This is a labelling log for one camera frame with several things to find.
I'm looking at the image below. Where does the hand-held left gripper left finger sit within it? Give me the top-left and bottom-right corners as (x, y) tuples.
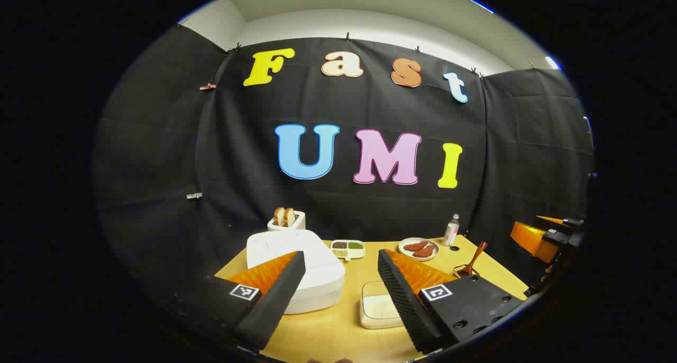
(175, 251), (306, 352)

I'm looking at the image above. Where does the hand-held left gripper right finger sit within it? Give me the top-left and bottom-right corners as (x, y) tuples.
(378, 249), (524, 355)

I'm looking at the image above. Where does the clear box of white rice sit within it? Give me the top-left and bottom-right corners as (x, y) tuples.
(360, 281), (405, 329)

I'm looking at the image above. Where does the white rice cooker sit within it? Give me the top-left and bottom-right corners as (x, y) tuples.
(246, 229), (345, 315)

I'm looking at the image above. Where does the wooden spoon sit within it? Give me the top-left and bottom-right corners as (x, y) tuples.
(454, 241), (488, 278)

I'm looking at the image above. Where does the white oval plate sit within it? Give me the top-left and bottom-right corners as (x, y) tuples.
(398, 238), (440, 261)

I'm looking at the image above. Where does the white toaster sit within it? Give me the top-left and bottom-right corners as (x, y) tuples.
(267, 207), (306, 231)

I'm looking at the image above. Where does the white divided grain dish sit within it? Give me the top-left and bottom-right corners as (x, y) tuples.
(330, 239), (366, 261)

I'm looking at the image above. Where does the small clear bottle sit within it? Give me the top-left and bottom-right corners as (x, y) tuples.
(443, 214), (460, 247)

